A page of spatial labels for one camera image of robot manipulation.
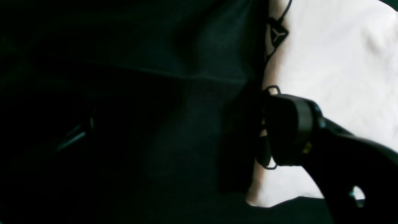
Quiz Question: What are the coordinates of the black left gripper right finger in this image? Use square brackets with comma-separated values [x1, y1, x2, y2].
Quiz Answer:
[264, 94, 397, 224]

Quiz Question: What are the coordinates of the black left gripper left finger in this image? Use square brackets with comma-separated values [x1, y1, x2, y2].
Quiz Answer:
[1, 106, 95, 224]

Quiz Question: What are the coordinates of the light pink T-shirt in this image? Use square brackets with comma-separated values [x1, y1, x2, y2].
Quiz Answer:
[246, 0, 398, 208]

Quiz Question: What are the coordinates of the black tablecloth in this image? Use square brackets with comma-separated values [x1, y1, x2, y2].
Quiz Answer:
[0, 0, 398, 224]

